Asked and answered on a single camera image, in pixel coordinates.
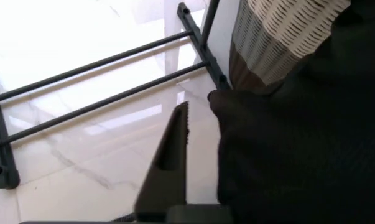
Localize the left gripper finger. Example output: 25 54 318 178
133 100 190 223

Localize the black garment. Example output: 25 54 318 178
207 0 375 224

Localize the black clothes rack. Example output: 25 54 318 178
0 0 233 190

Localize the white laundry basket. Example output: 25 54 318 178
229 0 352 96

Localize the black cable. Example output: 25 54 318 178
111 212 137 223

